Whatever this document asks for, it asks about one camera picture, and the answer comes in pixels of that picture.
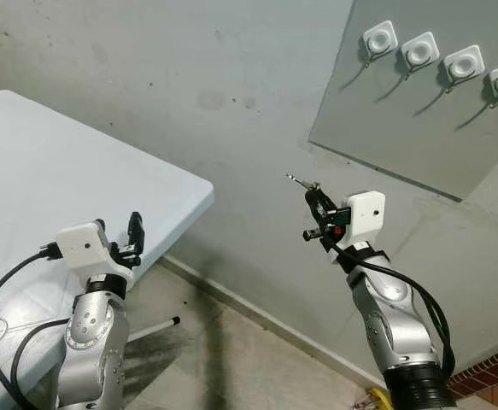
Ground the white folding table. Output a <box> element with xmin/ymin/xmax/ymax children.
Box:
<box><xmin>0</xmin><ymin>90</ymin><xmax>215</xmax><ymax>410</ymax></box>

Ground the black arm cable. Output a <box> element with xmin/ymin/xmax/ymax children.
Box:
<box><xmin>324</xmin><ymin>237</ymin><xmax>455</xmax><ymax>378</ymax></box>
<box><xmin>0</xmin><ymin>243</ymin><xmax>63</xmax><ymax>410</ymax></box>
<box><xmin>9</xmin><ymin>318</ymin><xmax>72</xmax><ymax>394</ymax></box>

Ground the yellow object on floor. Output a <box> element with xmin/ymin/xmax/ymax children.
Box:
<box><xmin>366</xmin><ymin>388</ymin><xmax>393</xmax><ymax>410</ymax></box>

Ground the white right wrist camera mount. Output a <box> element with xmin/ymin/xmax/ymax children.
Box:
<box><xmin>348</xmin><ymin>190</ymin><xmax>387</xmax><ymax>245</ymax></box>

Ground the grey wall board panel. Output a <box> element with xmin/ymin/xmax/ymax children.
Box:
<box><xmin>308</xmin><ymin>0</ymin><xmax>498</xmax><ymax>202</ymax></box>

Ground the white metal table leg tube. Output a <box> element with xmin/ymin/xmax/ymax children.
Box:
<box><xmin>127</xmin><ymin>317</ymin><xmax>181</xmax><ymax>344</ymax></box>

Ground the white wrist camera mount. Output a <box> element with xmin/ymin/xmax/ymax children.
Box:
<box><xmin>56</xmin><ymin>220</ymin><xmax>118</xmax><ymax>273</ymax></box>
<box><xmin>348</xmin><ymin>190</ymin><xmax>387</xmax><ymax>245</ymax></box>

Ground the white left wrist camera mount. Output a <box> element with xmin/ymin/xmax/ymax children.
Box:
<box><xmin>56</xmin><ymin>220</ymin><xmax>118</xmax><ymax>273</ymax></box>

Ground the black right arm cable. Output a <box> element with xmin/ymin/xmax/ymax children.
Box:
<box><xmin>324</xmin><ymin>237</ymin><xmax>455</xmax><ymax>378</ymax></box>

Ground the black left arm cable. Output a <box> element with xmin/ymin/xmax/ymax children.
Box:
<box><xmin>9</xmin><ymin>318</ymin><xmax>72</xmax><ymax>394</ymax></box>
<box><xmin>0</xmin><ymin>243</ymin><xmax>63</xmax><ymax>410</ymax></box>

